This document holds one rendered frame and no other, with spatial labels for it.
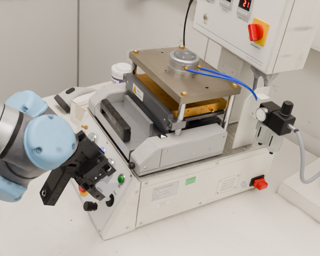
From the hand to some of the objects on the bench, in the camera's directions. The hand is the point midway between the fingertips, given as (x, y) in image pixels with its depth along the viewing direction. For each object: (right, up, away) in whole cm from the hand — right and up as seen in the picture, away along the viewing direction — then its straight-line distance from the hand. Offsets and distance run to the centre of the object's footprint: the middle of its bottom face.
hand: (104, 197), depth 94 cm
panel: (-9, -2, +12) cm, 15 cm away
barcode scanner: (-17, +26, +54) cm, 62 cm away
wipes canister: (-2, +29, +61) cm, 68 cm away
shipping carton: (-8, +20, +46) cm, 51 cm away
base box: (+15, +2, +24) cm, 29 cm away
